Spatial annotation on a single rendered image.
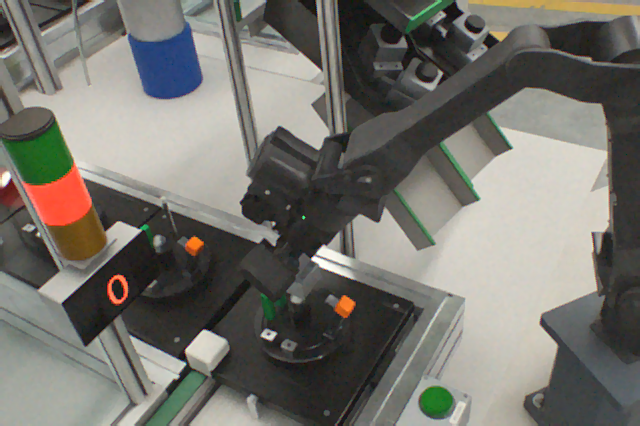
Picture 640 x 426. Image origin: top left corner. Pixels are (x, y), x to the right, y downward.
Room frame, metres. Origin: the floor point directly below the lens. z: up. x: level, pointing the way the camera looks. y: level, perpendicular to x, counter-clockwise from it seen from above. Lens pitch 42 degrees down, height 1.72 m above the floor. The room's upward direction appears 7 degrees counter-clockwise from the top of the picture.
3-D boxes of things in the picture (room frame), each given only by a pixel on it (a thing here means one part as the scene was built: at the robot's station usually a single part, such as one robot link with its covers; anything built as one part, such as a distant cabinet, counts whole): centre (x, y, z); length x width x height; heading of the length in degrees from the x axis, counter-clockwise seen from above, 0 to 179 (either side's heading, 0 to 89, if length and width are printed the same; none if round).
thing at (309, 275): (0.61, 0.06, 1.11); 0.08 x 0.04 x 0.07; 55
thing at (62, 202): (0.52, 0.25, 1.33); 0.05 x 0.05 x 0.05
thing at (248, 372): (0.61, 0.05, 0.96); 0.24 x 0.24 x 0.02; 54
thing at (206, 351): (0.59, 0.18, 0.97); 0.05 x 0.05 x 0.04; 54
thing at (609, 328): (0.47, -0.35, 1.09); 0.07 x 0.07 x 0.06; 18
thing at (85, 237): (0.52, 0.25, 1.28); 0.05 x 0.05 x 0.05
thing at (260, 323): (0.61, 0.05, 0.98); 0.14 x 0.14 x 0.02
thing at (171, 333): (0.76, 0.25, 1.01); 0.24 x 0.24 x 0.13; 54
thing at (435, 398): (0.47, -0.12, 0.96); 0.04 x 0.04 x 0.02
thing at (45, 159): (0.52, 0.25, 1.38); 0.05 x 0.05 x 0.05
